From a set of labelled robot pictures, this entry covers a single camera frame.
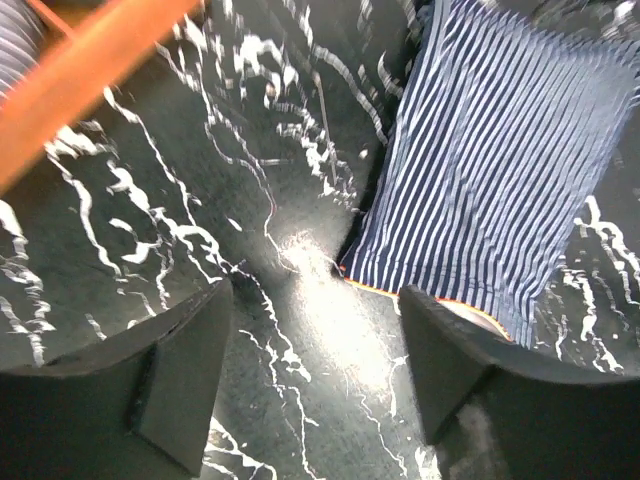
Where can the blue-grey striped rolled underwear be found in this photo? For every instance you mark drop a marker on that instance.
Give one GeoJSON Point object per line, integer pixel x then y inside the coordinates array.
{"type": "Point", "coordinates": [22, 38]}

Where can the orange wooden divider tray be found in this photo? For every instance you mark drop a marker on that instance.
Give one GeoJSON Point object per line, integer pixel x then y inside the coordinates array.
{"type": "Point", "coordinates": [98, 49]}

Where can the blue striped underwear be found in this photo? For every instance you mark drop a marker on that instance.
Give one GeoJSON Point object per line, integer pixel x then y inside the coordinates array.
{"type": "Point", "coordinates": [503, 131]}

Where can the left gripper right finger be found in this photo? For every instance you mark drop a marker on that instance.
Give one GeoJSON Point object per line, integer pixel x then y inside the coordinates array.
{"type": "Point", "coordinates": [495, 410]}

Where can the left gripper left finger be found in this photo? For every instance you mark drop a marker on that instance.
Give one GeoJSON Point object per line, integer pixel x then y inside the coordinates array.
{"type": "Point", "coordinates": [134, 406]}

